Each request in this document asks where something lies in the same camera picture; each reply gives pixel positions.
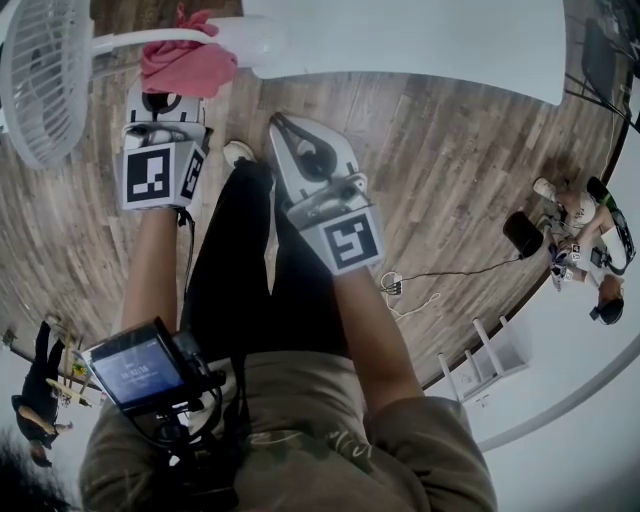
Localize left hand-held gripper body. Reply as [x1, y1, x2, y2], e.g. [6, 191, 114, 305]
[114, 121, 211, 212]

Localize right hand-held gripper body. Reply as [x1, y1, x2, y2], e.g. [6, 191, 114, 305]
[283, 171, 387, 277]

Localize pink cloth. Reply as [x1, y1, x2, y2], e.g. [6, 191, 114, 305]
[138, 3, 240, 100]

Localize small white desk fan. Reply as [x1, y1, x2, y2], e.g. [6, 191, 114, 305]
[0, 0, 290, 172]

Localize person's left forearm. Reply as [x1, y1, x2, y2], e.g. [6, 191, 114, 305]
[120, 206, 182, 342]

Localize person's right forearm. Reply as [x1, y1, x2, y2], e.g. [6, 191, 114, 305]
[331, 263, 427, 417]

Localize person's white shoe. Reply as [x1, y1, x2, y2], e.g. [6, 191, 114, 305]
[222, 139, 258, 170]

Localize white power strip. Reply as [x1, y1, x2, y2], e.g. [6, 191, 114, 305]
[379, 270, 405, 297]

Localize person's black trousers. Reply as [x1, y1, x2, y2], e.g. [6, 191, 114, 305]
[181, 161, 352, 360]

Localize white table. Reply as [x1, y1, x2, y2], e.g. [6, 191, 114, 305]
[238, 0, 570, 108]

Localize black bucket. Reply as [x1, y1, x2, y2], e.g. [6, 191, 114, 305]
[501, 210, 546, 260]

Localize white wooden shelf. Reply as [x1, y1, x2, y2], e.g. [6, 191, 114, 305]
[436, 313, 532, 405]

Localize black chest monitor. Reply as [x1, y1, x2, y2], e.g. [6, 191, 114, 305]
[80, 316, 187, 415]

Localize person's olive shirt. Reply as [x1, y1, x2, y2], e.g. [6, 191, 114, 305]
[77, 348, 497, 512]

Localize yellow wooden toy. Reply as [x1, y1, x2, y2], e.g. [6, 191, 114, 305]
[44, 376, 95, 408]

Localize black folding chair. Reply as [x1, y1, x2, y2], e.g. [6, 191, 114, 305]
[563, 16, 640, 135]

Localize white floor cable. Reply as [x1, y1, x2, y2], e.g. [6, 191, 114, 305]
[391, 291, 443, 322]

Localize black floor cable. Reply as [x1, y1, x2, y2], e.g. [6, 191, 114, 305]
[399, 253, 525, 282]

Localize black chest camera rig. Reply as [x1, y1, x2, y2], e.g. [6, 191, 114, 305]
[133, 328, 252, 504]

